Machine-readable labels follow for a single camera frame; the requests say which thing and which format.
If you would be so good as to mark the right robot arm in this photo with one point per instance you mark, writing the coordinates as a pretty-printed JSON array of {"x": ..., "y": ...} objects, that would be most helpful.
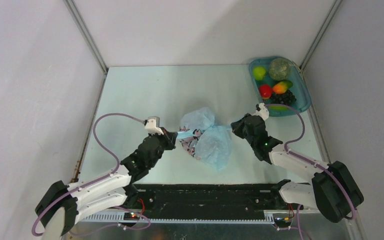
[{"x": 328, "y": 187}]

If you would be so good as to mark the left controller board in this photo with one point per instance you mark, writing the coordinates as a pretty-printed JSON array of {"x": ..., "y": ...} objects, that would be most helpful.
[{"x": 130, "y": 216}]

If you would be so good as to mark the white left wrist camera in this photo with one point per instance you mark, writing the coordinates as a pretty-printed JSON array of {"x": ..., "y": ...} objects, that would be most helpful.
[{"x": 152, "y": 125}]

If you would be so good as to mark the light blue printed plastic bag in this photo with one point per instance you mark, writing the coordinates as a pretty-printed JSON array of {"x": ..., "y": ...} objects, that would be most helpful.
[{"x": 205, "y": 139}]

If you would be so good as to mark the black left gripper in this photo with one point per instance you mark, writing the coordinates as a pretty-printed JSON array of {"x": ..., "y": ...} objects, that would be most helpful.
[{"x": 169, "y": 137}]

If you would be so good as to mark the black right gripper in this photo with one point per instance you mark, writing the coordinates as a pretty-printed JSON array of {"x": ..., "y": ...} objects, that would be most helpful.
[{"x": 237, "y": 126}]

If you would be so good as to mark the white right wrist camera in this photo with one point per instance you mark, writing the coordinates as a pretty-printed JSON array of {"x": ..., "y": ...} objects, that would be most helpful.
[{"x": 262, "y": 111}]

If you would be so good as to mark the left aluminium corner post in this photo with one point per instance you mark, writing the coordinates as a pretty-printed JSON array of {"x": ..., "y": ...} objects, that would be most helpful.
[{"x": 86, "y": 34}]

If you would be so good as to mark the right controller board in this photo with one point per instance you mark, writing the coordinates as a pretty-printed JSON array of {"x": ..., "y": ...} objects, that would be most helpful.
[{"x": 282, "y": 220}]

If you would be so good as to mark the orange green fake mango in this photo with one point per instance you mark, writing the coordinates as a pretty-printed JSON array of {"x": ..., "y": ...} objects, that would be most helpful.
[{"x": 282, "y": 86}]

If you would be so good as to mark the aluminium corner post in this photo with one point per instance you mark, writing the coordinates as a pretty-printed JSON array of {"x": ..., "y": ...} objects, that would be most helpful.
[
  {"x": 321, "y": 32},
  {"x": 86, "y": 34}
]

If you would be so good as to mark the teal plastic basin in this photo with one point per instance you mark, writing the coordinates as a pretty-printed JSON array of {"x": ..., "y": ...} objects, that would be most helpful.
[{"x": 299, "y": 88}]

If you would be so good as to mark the green fake starfruit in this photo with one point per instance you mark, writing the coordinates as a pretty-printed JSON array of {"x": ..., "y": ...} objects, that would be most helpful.
[{"x": 279, "y": 108}]

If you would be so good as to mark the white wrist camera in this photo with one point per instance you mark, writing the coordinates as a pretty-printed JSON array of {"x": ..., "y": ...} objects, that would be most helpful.
[
  {"x": 262, "y": 111},
  {"x": 152, "y": 125}
]

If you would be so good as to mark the netted green fake melon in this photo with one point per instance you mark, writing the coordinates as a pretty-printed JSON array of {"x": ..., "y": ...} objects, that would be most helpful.
[{"x": 279, "y": 69}]

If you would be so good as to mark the controller board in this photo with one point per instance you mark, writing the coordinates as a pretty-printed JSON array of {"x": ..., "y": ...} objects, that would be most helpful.
[
  {"x": 282, "y": 220},
  {"x": 130, "y": 216}
]

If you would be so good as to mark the right aluminium corner post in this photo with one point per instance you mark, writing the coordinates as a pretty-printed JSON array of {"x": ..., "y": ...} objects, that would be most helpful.
[{"x": 321, "y": 32}]

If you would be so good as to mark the dark purple fake grape bunch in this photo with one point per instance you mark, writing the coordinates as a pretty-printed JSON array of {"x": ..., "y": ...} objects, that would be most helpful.
[{"x": 286, "y": 98}]

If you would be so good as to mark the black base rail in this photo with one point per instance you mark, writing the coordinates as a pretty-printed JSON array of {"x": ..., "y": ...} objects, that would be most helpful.
[{"x": 208, "y": 202}]

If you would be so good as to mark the red yellow fake apple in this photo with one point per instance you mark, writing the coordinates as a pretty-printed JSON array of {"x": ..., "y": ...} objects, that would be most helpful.
[{"x": 265, "y": 91}]

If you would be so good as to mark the green fake apple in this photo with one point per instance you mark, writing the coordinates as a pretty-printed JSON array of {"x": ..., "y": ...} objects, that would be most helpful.
[{"x": 259, "y": 73}]

